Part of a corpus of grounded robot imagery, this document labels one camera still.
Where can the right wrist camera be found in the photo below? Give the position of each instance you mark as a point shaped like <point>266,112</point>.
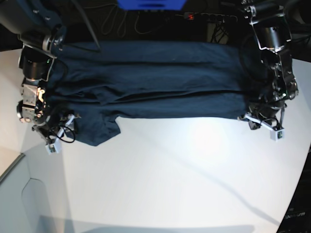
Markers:
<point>54,147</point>

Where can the white power strip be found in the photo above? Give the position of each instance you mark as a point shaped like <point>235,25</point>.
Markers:
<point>210,18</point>

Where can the dark blue t-shirt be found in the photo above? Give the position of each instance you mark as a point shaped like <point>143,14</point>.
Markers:
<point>152,79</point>

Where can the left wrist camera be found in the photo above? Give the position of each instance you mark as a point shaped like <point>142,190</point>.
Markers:
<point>277,134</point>

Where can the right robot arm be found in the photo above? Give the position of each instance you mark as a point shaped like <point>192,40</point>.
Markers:
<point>39,26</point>

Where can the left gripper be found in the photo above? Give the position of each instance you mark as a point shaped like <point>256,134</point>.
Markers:
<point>267,114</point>

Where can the blue box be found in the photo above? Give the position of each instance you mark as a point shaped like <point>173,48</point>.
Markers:
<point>151,4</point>

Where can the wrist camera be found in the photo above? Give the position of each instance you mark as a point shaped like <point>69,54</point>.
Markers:
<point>277,134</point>
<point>54,147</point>

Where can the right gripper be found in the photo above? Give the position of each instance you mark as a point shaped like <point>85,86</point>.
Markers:
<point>56,129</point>

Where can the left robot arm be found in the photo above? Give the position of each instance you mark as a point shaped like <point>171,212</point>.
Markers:
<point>273,28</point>

